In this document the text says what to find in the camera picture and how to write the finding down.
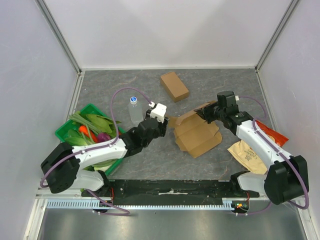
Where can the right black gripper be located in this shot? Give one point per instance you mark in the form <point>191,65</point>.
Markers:
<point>207,113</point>

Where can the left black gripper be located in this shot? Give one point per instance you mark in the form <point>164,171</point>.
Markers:
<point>163,126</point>

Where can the brown cardboard box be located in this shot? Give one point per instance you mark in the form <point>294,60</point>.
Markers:
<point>174,87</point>

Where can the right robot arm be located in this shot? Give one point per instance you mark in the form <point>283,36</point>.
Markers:
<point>286,179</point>

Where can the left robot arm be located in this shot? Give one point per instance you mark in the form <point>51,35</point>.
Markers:
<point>65,167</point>

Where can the clear plastic water bottle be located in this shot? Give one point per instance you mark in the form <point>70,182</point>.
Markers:
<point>135,110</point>

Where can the beige cassava chips bag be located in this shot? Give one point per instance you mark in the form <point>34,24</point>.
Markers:
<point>248,158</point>

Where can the purple onion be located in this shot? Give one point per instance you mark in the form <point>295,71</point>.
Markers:
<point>103,137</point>

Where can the green plastic basket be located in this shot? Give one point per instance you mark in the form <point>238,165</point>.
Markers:
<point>91,117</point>

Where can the green long beans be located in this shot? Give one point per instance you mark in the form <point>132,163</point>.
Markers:
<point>82,122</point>

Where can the orange carrot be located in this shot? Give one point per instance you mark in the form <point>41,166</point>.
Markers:
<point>89,135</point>

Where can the red snack bag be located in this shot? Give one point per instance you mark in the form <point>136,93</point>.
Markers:
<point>278,138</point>

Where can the green leafy vegetable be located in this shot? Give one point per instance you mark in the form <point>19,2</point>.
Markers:
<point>100,122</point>

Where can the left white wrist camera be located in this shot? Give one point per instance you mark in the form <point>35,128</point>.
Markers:
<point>157,111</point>

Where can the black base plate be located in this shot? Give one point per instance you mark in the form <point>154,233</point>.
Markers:
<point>172,192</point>

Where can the grey cable duct rail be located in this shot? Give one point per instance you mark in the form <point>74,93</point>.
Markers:
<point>94,204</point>

